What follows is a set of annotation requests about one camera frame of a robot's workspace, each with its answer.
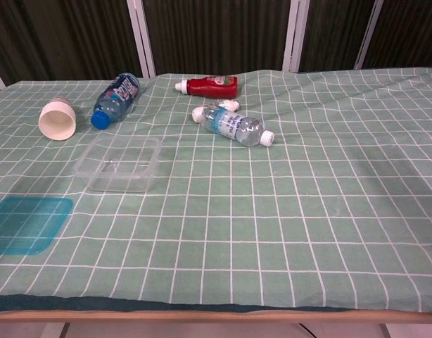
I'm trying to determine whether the green checked tablecloth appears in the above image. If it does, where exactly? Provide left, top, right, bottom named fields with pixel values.
left=0, top=68, right=432, bottom=314

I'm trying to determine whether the blue cap sports drink bottle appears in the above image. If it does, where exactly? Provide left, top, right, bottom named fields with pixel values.
left=90, top=73, right=141, bottom=130

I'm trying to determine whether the red ketchup bottle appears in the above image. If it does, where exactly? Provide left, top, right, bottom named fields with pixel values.
left=174, top=74, right=239, bottom=99

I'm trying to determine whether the wooden table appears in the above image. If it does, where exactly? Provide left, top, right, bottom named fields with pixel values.
left=0, top=309, right=432, bottom=324

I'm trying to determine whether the white plastic cup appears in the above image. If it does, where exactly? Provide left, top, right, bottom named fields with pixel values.
left=38, top=97, right=77, bottom=142

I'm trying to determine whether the small white bottle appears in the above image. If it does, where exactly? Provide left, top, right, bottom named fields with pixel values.
left=191, top=99, right=241, bottom=123

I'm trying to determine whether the clear teal plastic container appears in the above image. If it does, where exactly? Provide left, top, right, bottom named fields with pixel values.
left=72, top=135, right=163, bottom=193

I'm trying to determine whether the dark teal under cloth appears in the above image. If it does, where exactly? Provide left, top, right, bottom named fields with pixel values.
left=0, top=294, right=347, bottom=313

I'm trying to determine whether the clear water bottle white cap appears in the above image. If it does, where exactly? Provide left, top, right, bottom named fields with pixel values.
left=200, top=104, right=275, bottom=147

